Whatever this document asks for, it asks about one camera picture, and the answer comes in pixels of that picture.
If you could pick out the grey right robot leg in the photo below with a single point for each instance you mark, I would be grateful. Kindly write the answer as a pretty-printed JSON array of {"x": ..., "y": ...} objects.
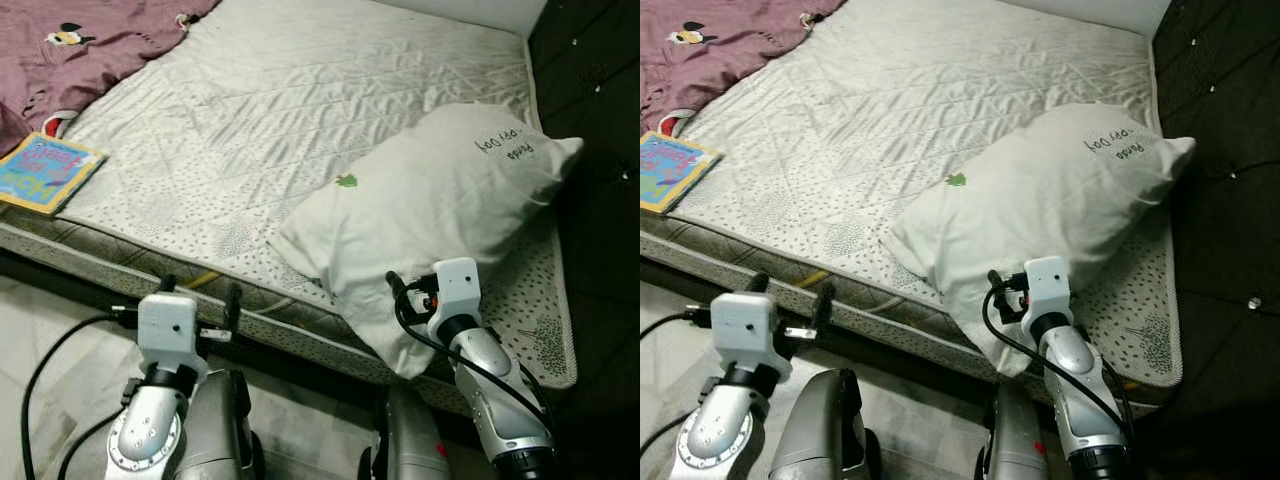
[
  {"x": 410, "y": 445},
  {"x": 1015, "y": 440}
]

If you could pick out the pink cartoon mouse blanket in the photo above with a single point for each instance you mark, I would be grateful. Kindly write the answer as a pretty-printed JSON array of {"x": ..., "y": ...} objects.
[
  {"x": 100, "y": 50},
  {"x": 720, "y": 50}
]

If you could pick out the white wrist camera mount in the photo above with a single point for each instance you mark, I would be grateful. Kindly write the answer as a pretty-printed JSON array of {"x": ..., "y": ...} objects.
[
  {"x": 165, "y": 325},
  {"x": 745, "y": 325},
  {"x": 1047, "y": 283},
  {"x": 458, "y": 285}
]

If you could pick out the white quilted mattress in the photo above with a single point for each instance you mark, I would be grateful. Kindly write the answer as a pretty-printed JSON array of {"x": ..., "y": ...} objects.
[
  {"x": 900, "y": 100},
  {"x": 300, "y": 100}
]

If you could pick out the dark bed base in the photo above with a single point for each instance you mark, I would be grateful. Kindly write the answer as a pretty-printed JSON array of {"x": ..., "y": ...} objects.
[
  {"x": 880, "y": 345},
  {"x": 100, "y": 290}
]

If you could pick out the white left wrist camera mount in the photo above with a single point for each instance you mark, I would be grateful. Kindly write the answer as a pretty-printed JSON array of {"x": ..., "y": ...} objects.
[
  {"x": 745, "y": 325},
  {"x": 165, "y": 325}
]

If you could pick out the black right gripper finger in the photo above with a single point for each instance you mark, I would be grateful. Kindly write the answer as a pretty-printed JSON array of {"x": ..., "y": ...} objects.
[
  {"x": 994, "y": 282},
  {"x": 395, "y": 285}
]

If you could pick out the white printed pillow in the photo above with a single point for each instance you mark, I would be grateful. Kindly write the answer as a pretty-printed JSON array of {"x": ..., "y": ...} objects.
[
  {"x": 430, "y": 200},
  {"x": 1040, "y": 200}
]

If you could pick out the colourful children's board book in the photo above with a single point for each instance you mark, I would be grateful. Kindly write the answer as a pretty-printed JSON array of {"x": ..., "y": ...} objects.
[
  {"x": 670, "y": 170},
  {"x": 45, "y": 170}
]

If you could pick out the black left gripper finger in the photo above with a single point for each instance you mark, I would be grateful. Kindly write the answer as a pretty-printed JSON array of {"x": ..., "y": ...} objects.
[
  {"x": 167, "y": 285},
  {"x": 825, "y": 305},
  {"x": 758, "y": 283},
  {"x": 234, "y": 305}
]

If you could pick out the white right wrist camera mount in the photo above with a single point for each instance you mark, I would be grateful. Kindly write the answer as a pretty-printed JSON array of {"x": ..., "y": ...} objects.
[
  {"x": 458, "y": 285},
  {"x": 1047, "y": 283}
]

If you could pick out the black tufted headboard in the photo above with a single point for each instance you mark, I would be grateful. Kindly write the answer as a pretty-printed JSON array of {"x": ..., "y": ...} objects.
[
  {"x": 1230, "y": 150},
  {"x": 600, "y": 200}
]

